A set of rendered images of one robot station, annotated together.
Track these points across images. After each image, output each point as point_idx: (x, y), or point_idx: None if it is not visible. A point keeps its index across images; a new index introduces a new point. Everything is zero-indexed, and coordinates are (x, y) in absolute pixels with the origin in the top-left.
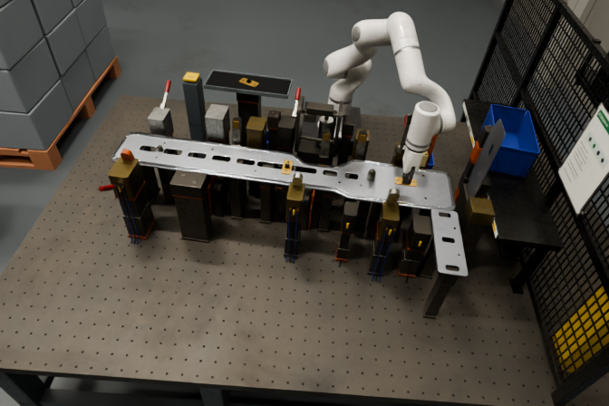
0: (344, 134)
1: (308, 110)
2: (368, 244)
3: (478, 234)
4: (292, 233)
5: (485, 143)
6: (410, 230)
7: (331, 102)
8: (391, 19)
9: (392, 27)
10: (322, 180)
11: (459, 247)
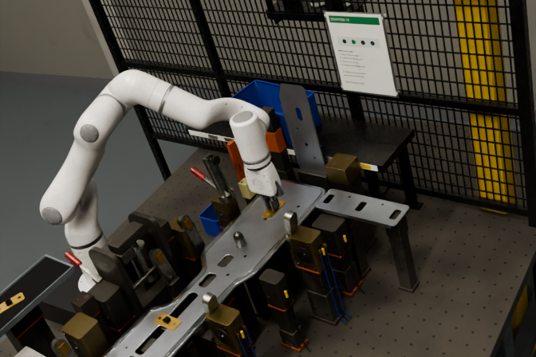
0: (167, 241)
1: (120, 248)
2: (295, 311)
3: (360, 187)
4: None
5: (285, 117)
6: (325, 239)
7: (85, 251)
8: (123, 84)
9: (133, 89)
10: (214, 291)
11: (374, 202)
